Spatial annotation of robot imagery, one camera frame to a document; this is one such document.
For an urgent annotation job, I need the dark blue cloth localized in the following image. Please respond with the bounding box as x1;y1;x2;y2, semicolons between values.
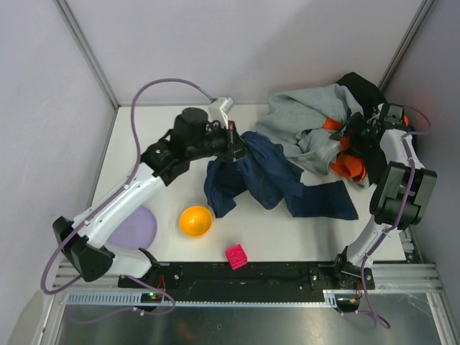
203;131;359;221

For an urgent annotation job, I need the black cloth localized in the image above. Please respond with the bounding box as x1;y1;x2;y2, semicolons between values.
337;71;418;184

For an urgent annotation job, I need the grey cloth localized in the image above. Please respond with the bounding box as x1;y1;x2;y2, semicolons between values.
254;83;364;175

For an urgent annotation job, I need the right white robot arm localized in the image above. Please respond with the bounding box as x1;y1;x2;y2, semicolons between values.
330;103;437;289

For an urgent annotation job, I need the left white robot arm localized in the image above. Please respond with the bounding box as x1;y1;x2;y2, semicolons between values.
52;108;249;282

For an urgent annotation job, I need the orange cloth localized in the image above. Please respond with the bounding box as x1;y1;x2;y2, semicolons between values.
323;119;410;184

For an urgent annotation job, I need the yellow plastic bowl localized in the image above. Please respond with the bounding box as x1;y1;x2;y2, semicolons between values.
179;206;213;238

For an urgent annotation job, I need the pink cube block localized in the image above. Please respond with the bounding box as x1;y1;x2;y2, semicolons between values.
225;244;248;270

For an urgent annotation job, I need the purple plastic plate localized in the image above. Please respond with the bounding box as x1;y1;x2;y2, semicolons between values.
107;206;157;250

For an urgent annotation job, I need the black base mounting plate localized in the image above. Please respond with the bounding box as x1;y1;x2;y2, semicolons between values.
140;262;375;302

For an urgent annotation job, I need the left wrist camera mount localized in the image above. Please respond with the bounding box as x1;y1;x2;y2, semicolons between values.
208;97;234;129

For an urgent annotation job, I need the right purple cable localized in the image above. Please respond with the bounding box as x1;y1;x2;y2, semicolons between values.
361;104;431;330

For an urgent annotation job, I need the purple cable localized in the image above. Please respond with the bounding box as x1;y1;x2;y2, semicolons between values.
40;78;216;324
361;104;431;330

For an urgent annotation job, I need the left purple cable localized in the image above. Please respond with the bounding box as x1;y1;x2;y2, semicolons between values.
40;78;216;324

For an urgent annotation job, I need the right aluminium corner post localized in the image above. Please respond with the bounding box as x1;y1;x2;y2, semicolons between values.
378;0;438;92

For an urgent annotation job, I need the aluminium corner post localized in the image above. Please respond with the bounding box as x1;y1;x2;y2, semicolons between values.
52;0;119;111
378;0;438;92

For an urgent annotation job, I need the aluminium frame rail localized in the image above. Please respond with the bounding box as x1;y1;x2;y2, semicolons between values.
40;262;459;344

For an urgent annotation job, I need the grey slotted cable duct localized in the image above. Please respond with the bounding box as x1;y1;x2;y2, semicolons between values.
65;291;360;310

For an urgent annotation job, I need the left aluminium corner post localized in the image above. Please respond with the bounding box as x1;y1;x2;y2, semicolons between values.
52;0;119;111

